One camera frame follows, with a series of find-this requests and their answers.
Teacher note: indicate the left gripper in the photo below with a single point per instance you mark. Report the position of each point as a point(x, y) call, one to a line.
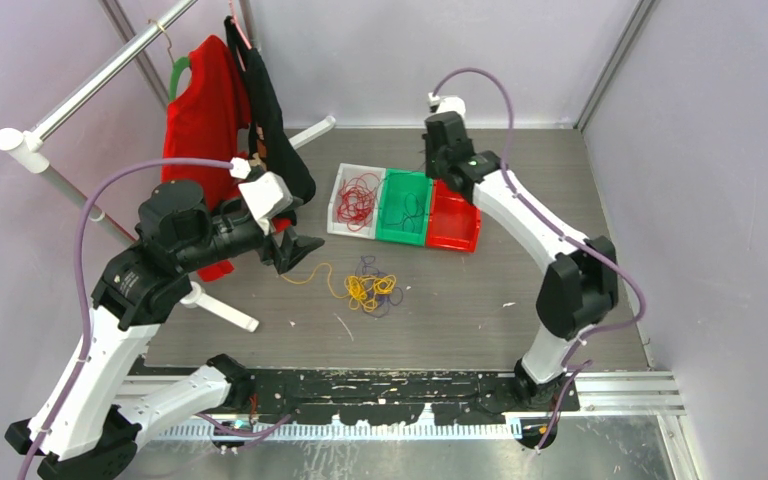
point(294, 248)

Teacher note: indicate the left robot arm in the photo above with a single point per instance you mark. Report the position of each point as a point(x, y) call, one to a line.
point(83, 431)

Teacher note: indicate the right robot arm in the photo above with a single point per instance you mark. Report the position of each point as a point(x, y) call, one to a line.
point(578, 289)

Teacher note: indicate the white plastic bin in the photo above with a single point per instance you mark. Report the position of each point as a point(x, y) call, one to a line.
point(354, 202)

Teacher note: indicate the black shirt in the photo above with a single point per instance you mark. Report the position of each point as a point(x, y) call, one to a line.
point(267, 136)

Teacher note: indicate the green plastic bin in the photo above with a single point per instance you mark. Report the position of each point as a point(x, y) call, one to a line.
point(404, 207)

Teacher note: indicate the red plastic bin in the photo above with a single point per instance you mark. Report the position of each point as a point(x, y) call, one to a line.
point(453, 224)

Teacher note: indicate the red shirt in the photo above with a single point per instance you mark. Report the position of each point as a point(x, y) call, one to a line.
point(204, 120)

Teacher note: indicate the green hanger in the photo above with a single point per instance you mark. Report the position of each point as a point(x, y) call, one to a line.
point(178, 68)

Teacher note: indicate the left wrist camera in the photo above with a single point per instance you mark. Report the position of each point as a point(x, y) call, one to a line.
point(265, 193)

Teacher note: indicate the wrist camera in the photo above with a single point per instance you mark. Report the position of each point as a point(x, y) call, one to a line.
point(439, 104)
point(265, 193)

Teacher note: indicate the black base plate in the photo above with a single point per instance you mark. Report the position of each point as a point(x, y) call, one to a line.
point(393, 397)

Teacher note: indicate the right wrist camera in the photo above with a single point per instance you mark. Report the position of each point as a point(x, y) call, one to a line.
point(439, 104)

